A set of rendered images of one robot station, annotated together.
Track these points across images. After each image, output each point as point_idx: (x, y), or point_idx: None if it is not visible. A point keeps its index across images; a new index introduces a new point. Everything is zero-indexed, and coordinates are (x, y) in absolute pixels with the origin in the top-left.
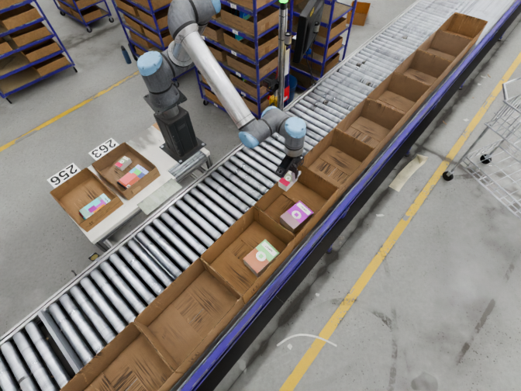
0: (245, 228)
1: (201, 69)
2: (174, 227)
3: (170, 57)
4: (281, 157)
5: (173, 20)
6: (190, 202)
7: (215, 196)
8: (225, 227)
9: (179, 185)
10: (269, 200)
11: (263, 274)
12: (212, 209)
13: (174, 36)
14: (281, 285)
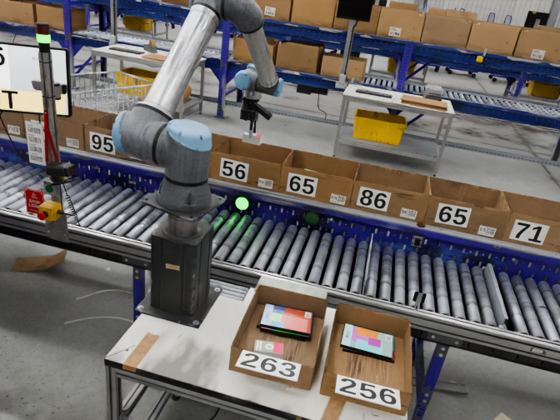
0: (293, 193)
1: (267, 43)
2: (321, 265)
3: (172, 118)
4: (158, 215)
5: (258, 6)
6: (277, 264)
7: (255, 246)
8: (289, 232)
9: (260, 279)
10: (257, 177)
11: (333, 161)
12: (273, 246)
13: (263, 21)
14: None
